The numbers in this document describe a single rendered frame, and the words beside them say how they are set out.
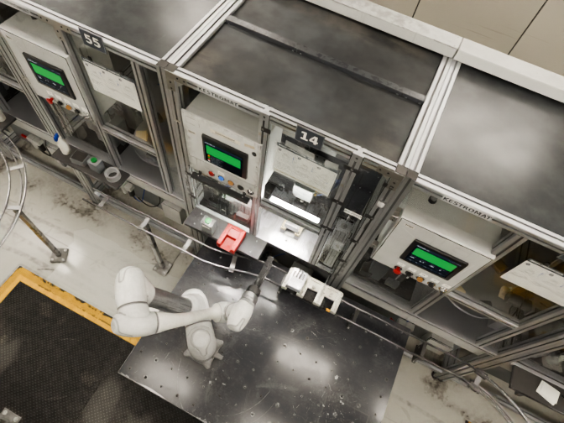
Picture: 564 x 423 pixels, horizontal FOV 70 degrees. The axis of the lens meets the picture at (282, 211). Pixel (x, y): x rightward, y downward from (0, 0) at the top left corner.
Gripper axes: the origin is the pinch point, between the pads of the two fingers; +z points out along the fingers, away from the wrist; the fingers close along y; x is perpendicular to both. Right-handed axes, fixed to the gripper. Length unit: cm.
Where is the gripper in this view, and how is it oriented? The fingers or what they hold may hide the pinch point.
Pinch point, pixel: (268, 263)
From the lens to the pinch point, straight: 230.2
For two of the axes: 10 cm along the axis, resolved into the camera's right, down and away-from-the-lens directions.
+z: 4.4, -7.6, 4.8
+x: -8.9, -4.3, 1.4
